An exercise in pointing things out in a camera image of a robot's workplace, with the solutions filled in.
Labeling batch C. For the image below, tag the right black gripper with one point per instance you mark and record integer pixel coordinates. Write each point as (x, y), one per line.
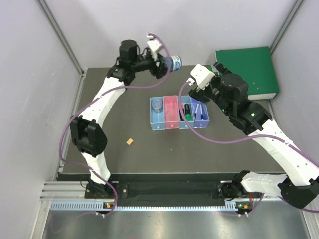
(202, 95)

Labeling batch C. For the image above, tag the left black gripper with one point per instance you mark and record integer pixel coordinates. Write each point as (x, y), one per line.
(160, 71)

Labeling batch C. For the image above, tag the blue jar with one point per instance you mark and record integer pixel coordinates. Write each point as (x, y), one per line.
(175, 63)

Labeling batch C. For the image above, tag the blue capped white marker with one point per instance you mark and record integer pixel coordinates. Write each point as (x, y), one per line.
(201, 112)

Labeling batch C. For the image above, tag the black capped white marker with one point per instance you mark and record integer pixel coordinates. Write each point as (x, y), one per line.
(196, 109)

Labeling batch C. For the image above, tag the green highlighter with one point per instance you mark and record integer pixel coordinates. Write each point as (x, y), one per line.
(188, 112)

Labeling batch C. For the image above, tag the grey clear jar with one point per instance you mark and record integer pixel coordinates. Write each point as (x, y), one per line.
(157, 106)

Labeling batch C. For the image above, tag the pink bin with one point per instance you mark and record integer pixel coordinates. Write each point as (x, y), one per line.
(171, 111)

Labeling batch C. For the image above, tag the green ring binder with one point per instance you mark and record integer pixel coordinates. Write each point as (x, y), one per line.
(255, 66)

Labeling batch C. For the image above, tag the purple bin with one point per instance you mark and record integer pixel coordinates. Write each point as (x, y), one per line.
(198, 123)

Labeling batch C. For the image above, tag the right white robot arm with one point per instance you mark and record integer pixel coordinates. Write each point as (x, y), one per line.
(299, 184)

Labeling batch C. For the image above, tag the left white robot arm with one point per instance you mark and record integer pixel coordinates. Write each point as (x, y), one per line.
(86, 125)

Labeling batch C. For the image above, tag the small yellow eraser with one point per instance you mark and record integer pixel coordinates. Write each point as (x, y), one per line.
(129, 141)

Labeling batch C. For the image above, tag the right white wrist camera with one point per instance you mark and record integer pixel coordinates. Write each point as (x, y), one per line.
(201, 76)

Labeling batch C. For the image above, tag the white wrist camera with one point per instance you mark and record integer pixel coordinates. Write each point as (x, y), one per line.
(201, 76)
(154, 45)

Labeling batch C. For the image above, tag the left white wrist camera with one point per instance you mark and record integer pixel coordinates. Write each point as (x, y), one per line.
(154, 45)

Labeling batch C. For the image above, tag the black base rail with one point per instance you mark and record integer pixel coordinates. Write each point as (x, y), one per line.
(169, 194)

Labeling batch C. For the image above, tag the slotted cable duct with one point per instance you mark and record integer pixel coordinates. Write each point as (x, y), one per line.
(101, 206)

